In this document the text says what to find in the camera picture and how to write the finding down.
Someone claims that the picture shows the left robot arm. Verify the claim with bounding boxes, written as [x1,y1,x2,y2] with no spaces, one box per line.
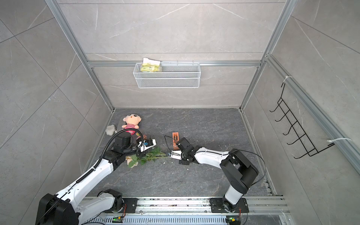
[35,129,157,225]

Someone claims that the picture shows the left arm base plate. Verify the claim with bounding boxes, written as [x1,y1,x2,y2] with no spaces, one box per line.
[110,198,138,213]

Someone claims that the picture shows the small grey plush toy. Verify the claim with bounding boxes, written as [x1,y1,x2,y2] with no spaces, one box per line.
[105,125,117,136]

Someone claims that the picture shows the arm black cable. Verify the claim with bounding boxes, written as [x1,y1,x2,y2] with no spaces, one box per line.
[92,128,144,169]
[164,134,267,186]

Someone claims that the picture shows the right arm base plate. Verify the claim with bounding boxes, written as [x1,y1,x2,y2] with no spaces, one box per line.
[210,197,249,213]

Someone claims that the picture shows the pink plush doll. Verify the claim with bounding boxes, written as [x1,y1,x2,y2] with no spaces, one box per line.
[122,114,142,138]

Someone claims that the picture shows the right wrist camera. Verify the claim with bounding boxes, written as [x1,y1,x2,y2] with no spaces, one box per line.
[168,150,182,160]

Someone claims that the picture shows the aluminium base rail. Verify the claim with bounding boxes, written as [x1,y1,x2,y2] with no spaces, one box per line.
[81,196,295,225]

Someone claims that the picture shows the black wall hook rack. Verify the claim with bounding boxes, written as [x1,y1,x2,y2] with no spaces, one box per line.
[269,83,335,159]

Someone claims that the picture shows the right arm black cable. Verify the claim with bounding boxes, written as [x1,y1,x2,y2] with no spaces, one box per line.
[164,134,267,186]

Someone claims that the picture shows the artificial pink flower bouquet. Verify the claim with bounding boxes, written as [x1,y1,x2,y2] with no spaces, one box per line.
[125,147,167,168]

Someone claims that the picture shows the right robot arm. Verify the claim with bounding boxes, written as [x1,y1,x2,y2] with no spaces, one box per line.
[169,138,259,212]

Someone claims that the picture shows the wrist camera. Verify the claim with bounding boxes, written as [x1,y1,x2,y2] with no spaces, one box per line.
[168,150,182,160]
[138,139,157,152]

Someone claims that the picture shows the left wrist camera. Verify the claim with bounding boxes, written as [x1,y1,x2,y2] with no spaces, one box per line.
[138,139,157,152]

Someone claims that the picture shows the white wire wall basket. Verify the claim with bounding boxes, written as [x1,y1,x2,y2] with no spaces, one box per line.
[133,62,201,89]

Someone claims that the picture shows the yellow green packet in basket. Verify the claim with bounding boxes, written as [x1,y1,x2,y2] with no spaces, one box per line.
[140,58,162,72]

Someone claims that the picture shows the orange tape dispenser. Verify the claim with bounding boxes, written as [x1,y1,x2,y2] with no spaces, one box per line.
[172,132,179,151]

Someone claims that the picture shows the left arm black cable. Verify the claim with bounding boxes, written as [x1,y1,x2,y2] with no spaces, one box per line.
[92,128,144,169]

